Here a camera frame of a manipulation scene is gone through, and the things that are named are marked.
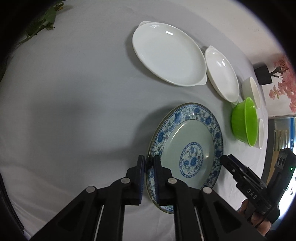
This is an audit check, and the green plastic bowl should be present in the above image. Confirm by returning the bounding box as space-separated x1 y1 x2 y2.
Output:
231 97 258 147

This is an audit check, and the white ceramic bowl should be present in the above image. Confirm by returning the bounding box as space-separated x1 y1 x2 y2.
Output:
256 118 264 149

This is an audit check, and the blue patterned round plate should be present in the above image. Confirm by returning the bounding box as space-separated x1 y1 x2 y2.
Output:
145 102 224 214

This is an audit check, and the small white oval dish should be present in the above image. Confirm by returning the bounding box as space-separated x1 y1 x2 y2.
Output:
205 46 240 103

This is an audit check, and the black flower pot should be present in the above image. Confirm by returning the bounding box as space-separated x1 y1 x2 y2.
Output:
253 63 272 86

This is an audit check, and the green leafy potted plant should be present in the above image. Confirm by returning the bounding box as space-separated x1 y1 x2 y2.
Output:
17 1 65 45

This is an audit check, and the cream ceramic bowl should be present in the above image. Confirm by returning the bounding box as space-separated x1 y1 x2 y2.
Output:
242 77 261 109

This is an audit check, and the right hand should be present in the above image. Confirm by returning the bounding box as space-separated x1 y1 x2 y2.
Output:
238 199 271 236

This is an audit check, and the pink artificial blossom tree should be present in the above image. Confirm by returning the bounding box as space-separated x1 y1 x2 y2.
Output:
269 55 295 113

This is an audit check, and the large white oval dish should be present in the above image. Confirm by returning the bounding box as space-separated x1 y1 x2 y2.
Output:
132 21 207 87

